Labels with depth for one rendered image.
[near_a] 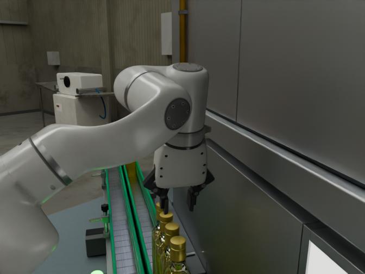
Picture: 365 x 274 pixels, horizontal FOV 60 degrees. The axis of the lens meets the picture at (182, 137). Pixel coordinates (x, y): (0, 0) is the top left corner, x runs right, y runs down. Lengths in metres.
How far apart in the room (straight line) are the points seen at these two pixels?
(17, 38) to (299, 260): 9.28
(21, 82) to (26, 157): 9.09
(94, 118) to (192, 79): 4.94
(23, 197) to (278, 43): 0.44
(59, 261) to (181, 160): 0.95
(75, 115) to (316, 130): 4.92
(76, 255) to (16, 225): 1.01
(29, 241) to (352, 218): 0.38
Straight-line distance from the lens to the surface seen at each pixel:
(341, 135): 0.44
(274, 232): 0.56
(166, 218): 0.79
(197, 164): 0.59
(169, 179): 0.59
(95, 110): 5.40
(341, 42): 0.45
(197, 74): 0.50
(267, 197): 0.55
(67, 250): 1.48
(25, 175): 0.44
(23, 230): 0.44
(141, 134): 0.41
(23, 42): 9.58
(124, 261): 1.14
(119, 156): 0.42
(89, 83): 5.27
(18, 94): 9.52
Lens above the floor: 1.55
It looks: 15 degrees down
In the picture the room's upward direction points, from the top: straight up
